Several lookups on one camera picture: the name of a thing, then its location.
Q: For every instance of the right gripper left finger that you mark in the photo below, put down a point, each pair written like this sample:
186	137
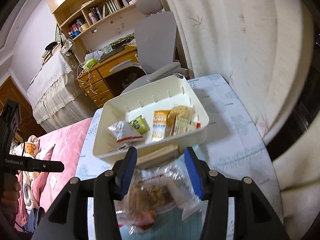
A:
67	216

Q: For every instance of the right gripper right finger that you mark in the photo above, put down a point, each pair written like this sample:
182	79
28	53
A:
254	217

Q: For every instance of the nut bar clear packet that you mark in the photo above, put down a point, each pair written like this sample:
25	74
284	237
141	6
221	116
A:
156	189

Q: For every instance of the tan wafer cracker pack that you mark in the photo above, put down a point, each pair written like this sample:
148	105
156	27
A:
158	157

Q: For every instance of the white red snack packet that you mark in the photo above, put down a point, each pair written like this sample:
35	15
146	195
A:
124	132

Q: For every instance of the white red printed packet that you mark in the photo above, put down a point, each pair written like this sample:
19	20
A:
181	126

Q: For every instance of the green snack packet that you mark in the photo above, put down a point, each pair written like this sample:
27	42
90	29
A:
140	125

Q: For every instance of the round rice cake bag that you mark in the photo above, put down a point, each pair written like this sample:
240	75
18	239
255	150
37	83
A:
180	111

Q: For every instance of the orange snack packet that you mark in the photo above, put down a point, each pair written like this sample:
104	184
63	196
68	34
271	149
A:
159	125

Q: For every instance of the person left hand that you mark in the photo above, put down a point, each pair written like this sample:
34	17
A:
9	199

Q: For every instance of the brown wooden door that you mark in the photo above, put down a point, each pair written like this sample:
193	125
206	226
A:
23	113

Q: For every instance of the lace covered cabinet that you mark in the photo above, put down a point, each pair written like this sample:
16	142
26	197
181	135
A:
56	98

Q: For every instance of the cartoon print blanket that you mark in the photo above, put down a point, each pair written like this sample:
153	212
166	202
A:
32	180

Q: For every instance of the pink quilt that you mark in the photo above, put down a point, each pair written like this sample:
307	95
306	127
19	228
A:
63	145

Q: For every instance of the tree pattern tablecloth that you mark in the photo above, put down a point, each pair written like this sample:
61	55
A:
233	146

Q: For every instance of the green tissue box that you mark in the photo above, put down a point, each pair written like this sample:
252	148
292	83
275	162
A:
90	63

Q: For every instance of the wooden desk with drawers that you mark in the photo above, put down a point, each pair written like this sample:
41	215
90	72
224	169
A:
109	78

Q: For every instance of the black keyboard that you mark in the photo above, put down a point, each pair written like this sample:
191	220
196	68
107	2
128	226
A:
110	54

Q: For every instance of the wooden bookshelf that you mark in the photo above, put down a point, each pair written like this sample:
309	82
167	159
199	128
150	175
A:
94	24

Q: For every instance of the white plastic storage bin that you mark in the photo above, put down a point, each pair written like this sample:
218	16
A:
144	101

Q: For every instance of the grey office chair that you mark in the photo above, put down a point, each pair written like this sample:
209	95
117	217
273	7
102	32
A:
156	44

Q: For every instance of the cream floral curtain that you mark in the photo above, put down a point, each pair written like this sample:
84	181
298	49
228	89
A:
263	48

